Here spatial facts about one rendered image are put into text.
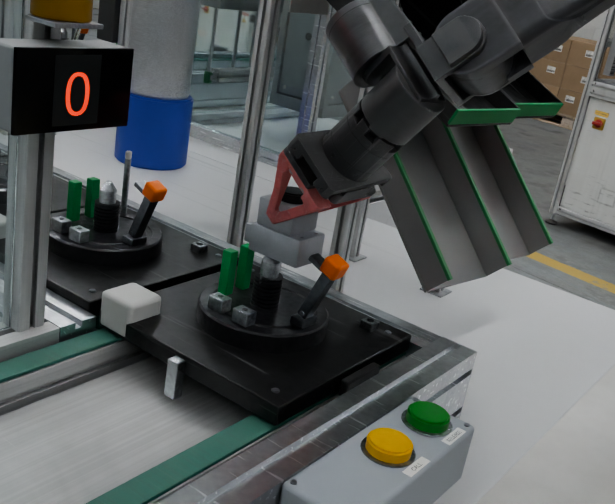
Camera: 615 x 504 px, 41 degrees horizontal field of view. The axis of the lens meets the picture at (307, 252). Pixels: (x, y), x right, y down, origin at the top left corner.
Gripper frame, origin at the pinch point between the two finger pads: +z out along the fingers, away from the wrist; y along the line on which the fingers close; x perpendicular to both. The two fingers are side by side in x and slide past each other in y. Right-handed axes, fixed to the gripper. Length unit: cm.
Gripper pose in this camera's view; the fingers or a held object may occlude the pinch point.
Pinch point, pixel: (289, 210)
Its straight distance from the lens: 83.0
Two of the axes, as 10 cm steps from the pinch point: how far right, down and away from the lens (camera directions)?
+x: 5.2, 8.3, -2.1
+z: -6.0, 5.3, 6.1
